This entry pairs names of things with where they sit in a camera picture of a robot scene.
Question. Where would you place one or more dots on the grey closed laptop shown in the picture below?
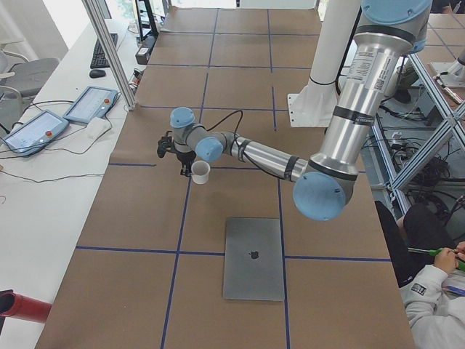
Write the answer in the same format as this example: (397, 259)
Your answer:
(253, 259)

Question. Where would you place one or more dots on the white pedestal column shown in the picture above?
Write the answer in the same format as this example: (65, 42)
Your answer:
(314, 105)

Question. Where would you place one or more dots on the black computer mouse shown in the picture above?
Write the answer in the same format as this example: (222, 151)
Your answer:
(97, 73)

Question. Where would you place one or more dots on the red bottle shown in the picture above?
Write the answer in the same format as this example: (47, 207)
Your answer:
(18, 306)

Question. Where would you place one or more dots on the black box device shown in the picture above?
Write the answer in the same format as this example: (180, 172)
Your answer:
(144, 52)

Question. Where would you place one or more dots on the near blue teach pendant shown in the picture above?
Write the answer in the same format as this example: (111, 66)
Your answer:
(35, 134)

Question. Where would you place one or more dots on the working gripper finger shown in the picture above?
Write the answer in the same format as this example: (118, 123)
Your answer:
(186, 170)

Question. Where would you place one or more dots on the green handled tool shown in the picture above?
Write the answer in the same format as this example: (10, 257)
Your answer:
(435, 252)

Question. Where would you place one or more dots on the blue teach pendant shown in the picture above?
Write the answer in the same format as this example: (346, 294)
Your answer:
(93, 102)
(35, 134)

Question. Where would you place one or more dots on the grey office chair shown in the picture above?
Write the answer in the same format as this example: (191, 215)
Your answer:
(21, 78)

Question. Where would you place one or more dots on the working silver robot arm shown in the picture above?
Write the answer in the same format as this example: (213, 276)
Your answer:
(358, 49)

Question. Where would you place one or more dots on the white cloth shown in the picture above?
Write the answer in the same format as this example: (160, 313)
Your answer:
(96, 128)

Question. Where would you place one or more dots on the aluminium frame post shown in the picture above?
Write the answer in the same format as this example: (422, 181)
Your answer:
(99, 25)

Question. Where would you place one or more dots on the white mug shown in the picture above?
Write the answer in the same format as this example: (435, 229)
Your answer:
(200, 171)

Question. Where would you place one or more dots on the brown paper table cover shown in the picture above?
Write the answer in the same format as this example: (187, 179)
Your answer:
(148, 268)

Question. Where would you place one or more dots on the black keyboard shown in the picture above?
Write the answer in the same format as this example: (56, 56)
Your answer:
(99, 60)

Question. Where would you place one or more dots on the far blue teach pendant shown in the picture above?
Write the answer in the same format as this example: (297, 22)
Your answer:
(93, 102)

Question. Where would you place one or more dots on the seated person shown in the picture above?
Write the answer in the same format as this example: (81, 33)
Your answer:
(435, 316)

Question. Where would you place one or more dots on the working arm black gripper body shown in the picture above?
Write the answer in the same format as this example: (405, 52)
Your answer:
(185, 158)

